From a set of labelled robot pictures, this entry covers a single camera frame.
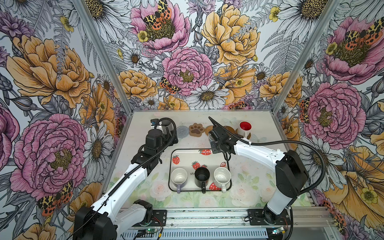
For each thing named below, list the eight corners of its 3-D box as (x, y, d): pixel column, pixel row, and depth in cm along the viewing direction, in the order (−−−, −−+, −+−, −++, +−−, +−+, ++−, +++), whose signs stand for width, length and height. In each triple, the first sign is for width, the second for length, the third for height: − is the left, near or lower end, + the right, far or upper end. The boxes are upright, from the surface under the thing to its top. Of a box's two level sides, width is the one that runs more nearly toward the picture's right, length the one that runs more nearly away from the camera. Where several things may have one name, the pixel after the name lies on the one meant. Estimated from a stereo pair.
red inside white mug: (239, 140, 106) (242, 133, 99) (236, 128, 112) (239, 120, 106) (250, 141, 106) (254, 133, 99) (247, 128, 113) (250, 120, 106)
